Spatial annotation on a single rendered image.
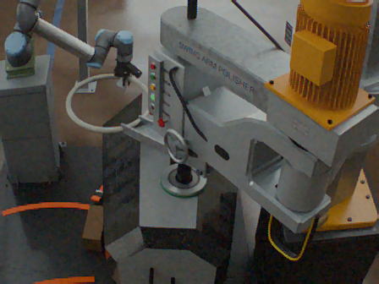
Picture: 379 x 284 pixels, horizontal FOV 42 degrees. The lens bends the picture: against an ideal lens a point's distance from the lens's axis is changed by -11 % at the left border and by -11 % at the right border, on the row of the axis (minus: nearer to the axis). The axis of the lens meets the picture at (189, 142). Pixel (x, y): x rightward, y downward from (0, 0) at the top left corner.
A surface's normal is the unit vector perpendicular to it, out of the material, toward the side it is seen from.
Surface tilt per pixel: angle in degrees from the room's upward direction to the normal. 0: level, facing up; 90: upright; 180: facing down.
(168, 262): 90
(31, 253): 0
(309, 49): 90
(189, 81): 90
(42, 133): 90
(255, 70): 0
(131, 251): 54
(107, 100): 0
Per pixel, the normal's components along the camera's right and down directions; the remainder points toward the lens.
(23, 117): 0.14, 0.63
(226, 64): -0.77, 0.38
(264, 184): 0.04, -0.77
